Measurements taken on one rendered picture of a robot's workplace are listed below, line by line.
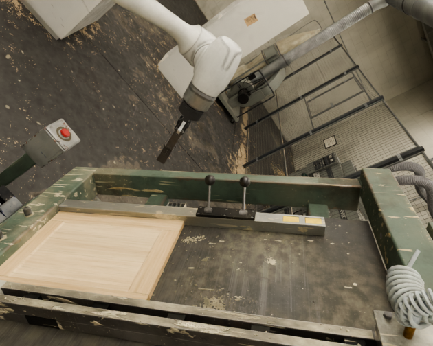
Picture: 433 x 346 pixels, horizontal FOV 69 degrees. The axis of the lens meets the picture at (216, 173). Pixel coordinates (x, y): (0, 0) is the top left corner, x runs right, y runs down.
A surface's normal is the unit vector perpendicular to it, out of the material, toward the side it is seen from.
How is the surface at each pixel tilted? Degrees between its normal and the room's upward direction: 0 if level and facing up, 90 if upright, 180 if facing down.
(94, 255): 59
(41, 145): 90
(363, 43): 90
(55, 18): 90
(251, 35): 90
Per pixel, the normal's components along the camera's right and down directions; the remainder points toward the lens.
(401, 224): -0.06, -0.88
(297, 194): -0.20, 0.47
